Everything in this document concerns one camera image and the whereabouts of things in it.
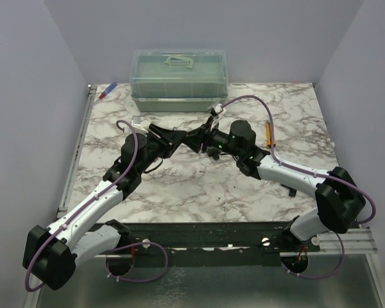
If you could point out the aluminium rail left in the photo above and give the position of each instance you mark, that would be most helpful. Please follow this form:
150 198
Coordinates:
68 187

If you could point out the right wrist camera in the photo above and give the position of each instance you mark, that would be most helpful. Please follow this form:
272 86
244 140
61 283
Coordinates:
217 112

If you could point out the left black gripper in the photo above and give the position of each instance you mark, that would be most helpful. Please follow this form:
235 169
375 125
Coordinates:
169 140

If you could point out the black padlock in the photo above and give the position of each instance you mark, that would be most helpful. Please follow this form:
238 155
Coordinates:
214 154

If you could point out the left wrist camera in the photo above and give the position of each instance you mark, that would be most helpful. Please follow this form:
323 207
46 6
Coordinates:
136 120

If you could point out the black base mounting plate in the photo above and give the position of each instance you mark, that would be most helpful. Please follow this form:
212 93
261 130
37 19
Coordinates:
215 244

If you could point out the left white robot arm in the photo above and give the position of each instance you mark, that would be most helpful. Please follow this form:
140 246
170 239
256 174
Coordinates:
52 254

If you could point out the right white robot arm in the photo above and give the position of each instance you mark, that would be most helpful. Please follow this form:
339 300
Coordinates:
337 203

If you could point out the yellow utility knife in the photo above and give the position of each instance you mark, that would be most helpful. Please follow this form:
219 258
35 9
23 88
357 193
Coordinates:
268 129

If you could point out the green transparent toolbox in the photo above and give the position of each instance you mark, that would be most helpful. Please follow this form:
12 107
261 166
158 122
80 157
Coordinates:
178 80

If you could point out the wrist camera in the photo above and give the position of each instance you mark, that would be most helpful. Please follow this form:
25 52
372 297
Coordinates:
136 120
217 112

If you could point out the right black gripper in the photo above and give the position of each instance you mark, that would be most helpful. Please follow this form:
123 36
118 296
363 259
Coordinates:
201 136

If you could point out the blue red screwdriver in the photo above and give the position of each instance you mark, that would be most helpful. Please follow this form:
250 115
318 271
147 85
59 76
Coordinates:
108 90

